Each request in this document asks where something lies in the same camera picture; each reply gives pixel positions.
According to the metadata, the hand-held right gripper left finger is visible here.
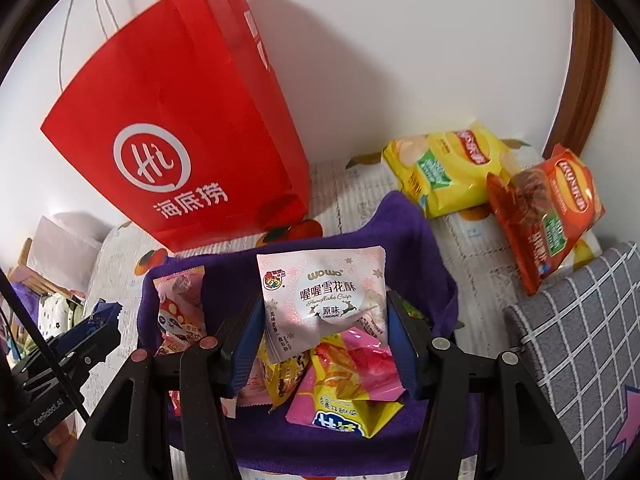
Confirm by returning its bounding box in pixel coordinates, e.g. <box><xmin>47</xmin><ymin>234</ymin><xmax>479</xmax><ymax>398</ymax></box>
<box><xmin>87</xmin><ymin>300</ymin><xmax>266</xmax><ymax>480</ymax></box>

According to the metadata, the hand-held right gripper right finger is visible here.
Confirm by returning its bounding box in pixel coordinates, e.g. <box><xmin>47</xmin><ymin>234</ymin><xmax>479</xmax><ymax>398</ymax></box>
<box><xmin>385</xmin><ymin>290</ymin><xmax>586</xmax><ymax>480</ymax></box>

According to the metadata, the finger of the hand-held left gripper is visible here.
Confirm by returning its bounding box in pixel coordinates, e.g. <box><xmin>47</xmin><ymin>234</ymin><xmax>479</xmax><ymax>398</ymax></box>
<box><xmin>56</xmin><ymin>299</ymin><xmax>124</xmax><ymax>344</ymax></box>
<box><xmin>59</xmin><ymin>326</ymin><xmax>122</xmax><ymax>377</ymax></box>

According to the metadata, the pink bear snack packet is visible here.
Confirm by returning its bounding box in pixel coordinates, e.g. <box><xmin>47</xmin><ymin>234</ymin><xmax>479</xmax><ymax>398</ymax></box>
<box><xmin>220</xmin><ymin>340</ymin><xmax>275</xmax><ymax>418</ymax></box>

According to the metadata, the green snack packet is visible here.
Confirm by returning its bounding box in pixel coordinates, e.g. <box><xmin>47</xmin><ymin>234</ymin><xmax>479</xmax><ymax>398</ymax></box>
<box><xmin>405</xmin><ymin>300</ymin><xmax>431</xmax><ymax>331</ymax></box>

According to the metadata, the yellow triangular snack packet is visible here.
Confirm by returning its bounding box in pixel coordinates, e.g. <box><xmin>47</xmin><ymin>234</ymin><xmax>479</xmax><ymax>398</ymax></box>
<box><xmin>257</xmin><ymin>337</ymin><xmax>313</xmax><ymax>413</ymax></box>

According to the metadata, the pink yellow snack packet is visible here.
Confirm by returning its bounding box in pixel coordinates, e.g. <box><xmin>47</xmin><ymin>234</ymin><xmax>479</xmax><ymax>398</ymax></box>
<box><xmin>285</xmin><ymin>332</ymin><xmax>407</xmax><ymax>438</ymax></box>

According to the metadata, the panda snack packet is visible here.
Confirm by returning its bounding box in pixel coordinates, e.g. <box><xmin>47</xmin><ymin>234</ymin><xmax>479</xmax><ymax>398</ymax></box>
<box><xmin>152</xmin><ymin>266</ymin><xmax>207</xmax><ymax>358</ymax></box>

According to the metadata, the pale pink snack packet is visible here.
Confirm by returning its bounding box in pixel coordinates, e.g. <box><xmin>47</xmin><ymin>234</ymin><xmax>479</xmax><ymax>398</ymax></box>
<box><xmin>256</xmin><ymin>245</ymin><xmax>388</xmax><ymax>363</ymax></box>

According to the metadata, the purple towel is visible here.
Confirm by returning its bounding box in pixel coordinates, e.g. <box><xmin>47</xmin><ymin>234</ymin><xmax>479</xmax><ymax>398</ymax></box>
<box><xmin>137</xmin><ymin>191</ymin><xmax>458</xmax><ymax>473</ymax></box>

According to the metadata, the person's left hand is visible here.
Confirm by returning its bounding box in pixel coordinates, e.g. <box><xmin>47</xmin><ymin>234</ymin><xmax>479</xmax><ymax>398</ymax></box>
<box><xmin>42</xmin><ymin>417</ymin><xmax>91</xmax><ymax>480</ymax></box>

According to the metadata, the purple cloth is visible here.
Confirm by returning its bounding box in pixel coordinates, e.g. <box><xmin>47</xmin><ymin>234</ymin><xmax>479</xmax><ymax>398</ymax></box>
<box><xmin>10</xmin><ymin>280</ymin><xmax>43</xmax><ymax>311</ymax></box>

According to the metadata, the fruit print tablecloth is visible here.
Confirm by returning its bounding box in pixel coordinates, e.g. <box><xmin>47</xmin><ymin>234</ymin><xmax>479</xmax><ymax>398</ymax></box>
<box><xmin>75</xmin><ymin>137</ymin><xmax>603</xmax><ymax>480</ymax></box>

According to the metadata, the grey checked cloth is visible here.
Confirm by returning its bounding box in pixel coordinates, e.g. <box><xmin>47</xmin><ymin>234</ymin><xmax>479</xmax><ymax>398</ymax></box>
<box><xmin>502</xmin><ymin>241</ymin><xmax>640</xmax><ymax>480</ymax></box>

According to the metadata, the yellow chips bag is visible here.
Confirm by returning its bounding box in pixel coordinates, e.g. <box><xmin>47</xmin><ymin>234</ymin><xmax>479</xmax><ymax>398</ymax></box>
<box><xmin>381</xmin><ymin>122</ymin><xmax>523</xmax><ymax>219</ymax></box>

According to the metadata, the red orange chips bag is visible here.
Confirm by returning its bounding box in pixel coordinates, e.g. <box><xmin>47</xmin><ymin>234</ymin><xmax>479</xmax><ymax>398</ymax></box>
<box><xmin>486</xmin><ymin>143</ymin><xmax>606</xmax><ymax>297</ymax></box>

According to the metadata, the red paper bag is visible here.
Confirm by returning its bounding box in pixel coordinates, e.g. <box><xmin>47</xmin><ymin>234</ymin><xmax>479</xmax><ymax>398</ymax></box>
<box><xmin>40</xmin><ymin>0</ymin><xmax>311</xmax><ymax>253</ymax></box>

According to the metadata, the black cable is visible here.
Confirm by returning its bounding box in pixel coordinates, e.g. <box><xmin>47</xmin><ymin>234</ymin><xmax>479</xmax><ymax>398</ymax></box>
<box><xmin>0</xmin><ymin>267</ymin><xmax>87</xmax><ymax>413</ymax></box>

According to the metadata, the brown wooden door frame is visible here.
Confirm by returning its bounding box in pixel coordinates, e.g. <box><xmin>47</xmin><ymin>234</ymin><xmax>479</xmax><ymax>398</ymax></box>
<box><xmin>542</xmin><ymin>0</ymin><xmax>615</xmax><ymax>161</ymax></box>

